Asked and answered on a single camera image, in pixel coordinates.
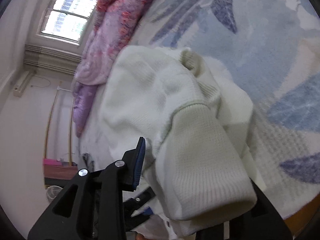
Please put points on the white wall radiator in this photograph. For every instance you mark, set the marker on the white wall radiator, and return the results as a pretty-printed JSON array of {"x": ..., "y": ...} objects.
[{"x": 50, "y": 59}]

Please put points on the wall air conditioner unit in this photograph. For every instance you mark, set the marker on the wall air conditioner unit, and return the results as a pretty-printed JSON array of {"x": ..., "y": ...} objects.
[{"x": 22, "y": 83}]

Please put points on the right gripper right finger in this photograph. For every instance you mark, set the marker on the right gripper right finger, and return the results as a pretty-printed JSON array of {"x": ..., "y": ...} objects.
[{"x": 261, "y": 222}]

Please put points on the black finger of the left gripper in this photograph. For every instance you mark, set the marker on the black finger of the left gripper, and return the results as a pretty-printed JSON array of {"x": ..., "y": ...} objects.
[{"x": 135, "y": 213}]

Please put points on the white blue patterned bed blanket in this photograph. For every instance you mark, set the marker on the white blue patterned bed blanket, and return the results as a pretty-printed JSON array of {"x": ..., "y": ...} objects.
[{"x": 268, "y": 48}]

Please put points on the bright window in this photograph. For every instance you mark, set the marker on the bright window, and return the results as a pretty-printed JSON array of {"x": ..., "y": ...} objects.
[{"x": 66, "y": 20}]

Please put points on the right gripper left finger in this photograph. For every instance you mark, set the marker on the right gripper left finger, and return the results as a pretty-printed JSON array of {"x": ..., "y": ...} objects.
[{"x": 91, "y": 196}]

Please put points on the white floor fan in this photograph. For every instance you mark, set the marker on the white floor fan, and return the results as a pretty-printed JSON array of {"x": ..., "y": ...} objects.
[{"x": 52, "y": 192}]

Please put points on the cream white knit sweater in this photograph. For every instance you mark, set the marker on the cream white knit sweater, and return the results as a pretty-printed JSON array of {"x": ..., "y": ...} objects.
[{"x": 195, "y": 123}]

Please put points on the pink purple floral quilt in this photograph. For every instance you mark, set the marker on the pink purple floral quilt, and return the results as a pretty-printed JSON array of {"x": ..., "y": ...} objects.
[{"x": 114, "y": 24}]

